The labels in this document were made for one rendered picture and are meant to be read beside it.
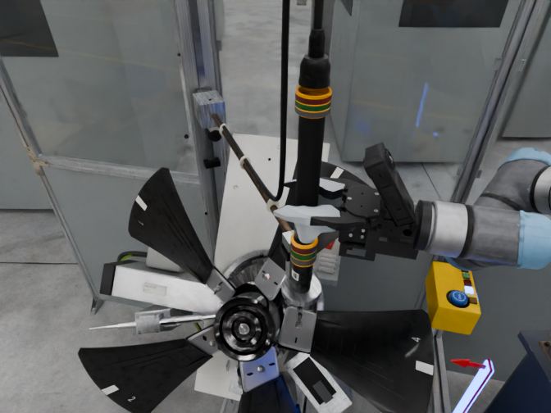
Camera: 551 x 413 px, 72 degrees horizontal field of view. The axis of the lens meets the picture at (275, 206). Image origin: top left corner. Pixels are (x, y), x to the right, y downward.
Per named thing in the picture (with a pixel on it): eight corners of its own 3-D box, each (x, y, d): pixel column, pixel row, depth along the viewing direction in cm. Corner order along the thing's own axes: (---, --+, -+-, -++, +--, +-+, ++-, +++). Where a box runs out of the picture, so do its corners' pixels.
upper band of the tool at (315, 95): (289, 108, 48) (289, 86, 46) (320, 103, 49) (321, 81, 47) (303, 122, 45) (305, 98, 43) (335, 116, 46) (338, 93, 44)
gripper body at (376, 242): (333, 256, 56) (418, 270, 54) (339, 210, 50) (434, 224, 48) (338, 223, 62) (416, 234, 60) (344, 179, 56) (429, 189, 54)
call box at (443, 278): (423, 284, 111) (432, 259, 105) (459, 291, 109) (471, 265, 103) (427, 331, 99) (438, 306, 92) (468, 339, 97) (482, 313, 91)
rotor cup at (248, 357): (221, 340, 84) (200, 360, 71) (231, 274, 84) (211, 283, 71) (286, 354, 81) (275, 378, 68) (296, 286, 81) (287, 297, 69)
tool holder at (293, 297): (270, 274, 71) (270, 235, 65) (305, 264, 73) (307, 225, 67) (290, 312, 64) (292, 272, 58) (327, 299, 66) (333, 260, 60)
